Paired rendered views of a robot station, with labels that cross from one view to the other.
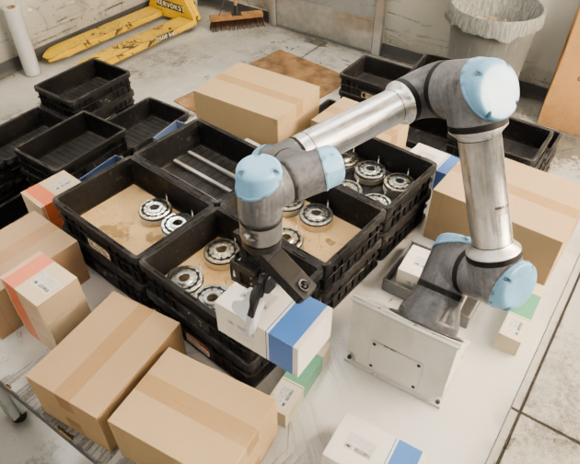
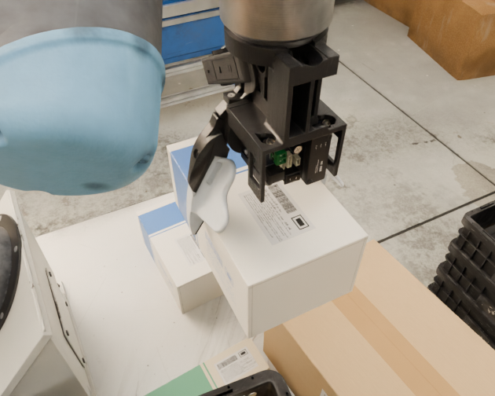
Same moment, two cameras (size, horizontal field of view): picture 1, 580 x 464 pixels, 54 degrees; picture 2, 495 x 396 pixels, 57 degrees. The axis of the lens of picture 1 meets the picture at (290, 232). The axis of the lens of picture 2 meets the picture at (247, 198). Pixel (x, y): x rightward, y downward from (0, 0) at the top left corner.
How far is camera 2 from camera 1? 115 cm
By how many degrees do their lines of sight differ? 88
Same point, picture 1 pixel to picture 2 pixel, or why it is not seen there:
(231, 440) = not seen: hidden behind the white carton
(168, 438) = (436, 318)
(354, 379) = (115, 371)
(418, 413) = (88, 290)
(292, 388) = (216, 371)
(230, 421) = (342, 302)
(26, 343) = not seen: outside the picture
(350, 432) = (192, 264)
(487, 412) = not seen: hidden behind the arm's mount
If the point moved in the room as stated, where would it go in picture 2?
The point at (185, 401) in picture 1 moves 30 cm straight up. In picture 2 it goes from (402, 361) to (489, 209)
